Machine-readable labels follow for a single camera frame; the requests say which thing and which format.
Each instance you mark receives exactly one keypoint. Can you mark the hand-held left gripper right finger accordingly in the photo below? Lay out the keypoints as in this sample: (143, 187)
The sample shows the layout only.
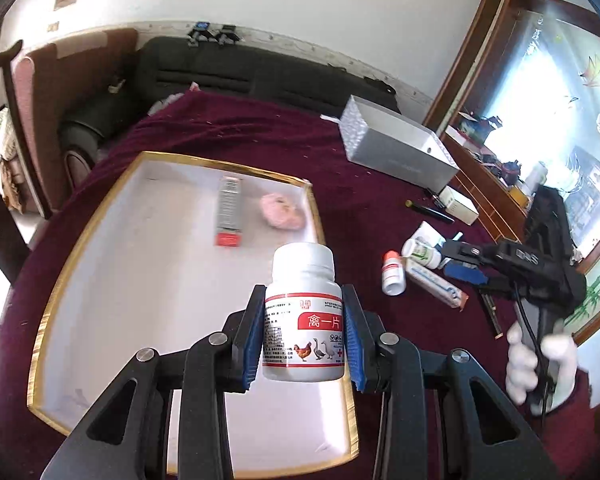
(352, 340)

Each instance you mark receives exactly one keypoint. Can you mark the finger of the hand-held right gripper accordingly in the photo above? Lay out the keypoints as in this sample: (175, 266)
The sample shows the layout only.
(460, 250)
(465, 274)

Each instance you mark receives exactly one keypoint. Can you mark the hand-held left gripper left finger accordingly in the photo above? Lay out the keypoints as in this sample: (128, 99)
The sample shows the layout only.
(252, 340)

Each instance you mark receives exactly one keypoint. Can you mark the white blue orange-ended box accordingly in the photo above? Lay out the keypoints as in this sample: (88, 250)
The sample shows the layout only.
(435, 282)

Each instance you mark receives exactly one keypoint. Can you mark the white green-label bottle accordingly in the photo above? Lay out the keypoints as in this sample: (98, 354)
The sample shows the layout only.
(422, 252)

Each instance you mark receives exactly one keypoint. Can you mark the white red-label pill bottle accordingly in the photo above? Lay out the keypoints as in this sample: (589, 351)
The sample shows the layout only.
(302, 270)

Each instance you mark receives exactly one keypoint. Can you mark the white gold-rimmed tray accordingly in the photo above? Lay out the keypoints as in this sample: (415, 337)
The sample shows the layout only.
(145, 260)

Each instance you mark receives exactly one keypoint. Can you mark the person's right hand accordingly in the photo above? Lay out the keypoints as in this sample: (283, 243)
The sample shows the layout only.
(520, 365)

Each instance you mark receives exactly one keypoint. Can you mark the small white box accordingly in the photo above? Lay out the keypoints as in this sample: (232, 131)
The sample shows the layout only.
(460, 205)

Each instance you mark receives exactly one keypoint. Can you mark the dark brown pen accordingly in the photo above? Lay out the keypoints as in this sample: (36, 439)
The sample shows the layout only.
(491, 315)

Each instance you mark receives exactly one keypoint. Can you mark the black pen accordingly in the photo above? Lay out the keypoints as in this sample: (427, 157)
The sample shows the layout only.
(430, 211)

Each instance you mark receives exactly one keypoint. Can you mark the small white red-capped bottle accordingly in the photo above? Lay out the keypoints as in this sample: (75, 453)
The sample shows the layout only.
(394, 280)

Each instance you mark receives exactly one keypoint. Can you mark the white plastic jug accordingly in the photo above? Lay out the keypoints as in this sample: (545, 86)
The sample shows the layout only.
(536, 177)

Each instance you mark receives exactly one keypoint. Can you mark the maroon tablecloth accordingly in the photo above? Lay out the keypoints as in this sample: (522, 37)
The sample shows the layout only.
(370, 220)

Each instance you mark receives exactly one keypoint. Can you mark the silver rectangular box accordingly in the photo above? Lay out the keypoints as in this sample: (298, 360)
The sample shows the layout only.
(400, 150)

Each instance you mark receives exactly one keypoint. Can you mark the pink fluffy object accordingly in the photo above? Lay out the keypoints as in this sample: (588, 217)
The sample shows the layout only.
(282, 210)

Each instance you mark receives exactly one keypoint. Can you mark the grey box with red end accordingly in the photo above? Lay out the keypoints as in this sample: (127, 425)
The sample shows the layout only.
(229, 205)

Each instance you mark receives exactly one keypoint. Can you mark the clear plastic bag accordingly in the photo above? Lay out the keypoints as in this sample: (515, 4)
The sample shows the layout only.
(172, 100)

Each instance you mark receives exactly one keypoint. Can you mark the black sofa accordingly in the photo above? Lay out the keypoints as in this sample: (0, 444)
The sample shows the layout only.
(240, 72)

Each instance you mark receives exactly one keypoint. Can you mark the floral cushion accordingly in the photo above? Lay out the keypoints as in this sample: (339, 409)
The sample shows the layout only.
(5, 160)

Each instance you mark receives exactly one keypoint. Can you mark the black tracker device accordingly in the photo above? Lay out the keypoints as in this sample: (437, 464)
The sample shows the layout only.
(200, 32)
(227, 34)

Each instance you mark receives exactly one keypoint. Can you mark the brown armchair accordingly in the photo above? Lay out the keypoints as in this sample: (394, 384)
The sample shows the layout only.
(45, 110)

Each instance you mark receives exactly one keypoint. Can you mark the small wall plate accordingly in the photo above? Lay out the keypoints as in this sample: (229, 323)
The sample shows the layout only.
(53, 26)

